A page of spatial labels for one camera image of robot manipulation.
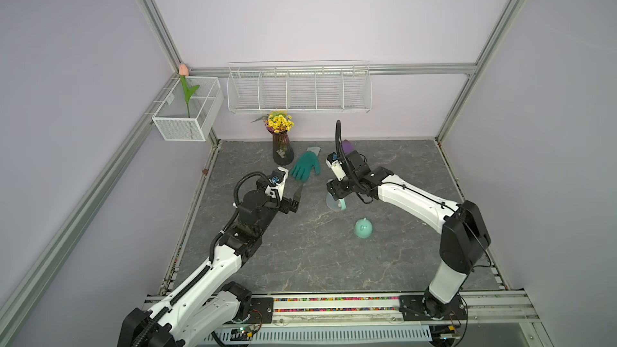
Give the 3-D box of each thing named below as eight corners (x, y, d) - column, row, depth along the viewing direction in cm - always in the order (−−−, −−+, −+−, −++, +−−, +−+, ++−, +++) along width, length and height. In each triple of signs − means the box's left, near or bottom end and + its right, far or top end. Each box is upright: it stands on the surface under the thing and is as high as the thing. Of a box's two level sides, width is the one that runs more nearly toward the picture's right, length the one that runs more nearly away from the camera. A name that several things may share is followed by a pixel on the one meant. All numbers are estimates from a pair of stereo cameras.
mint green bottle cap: (355, 238, 91) (356, 233, 87) (353, 223, 95) (355, 218, 91) (371, 238, 91) (373, 233, 87) (369, 223, 95) (371, 218, 91)
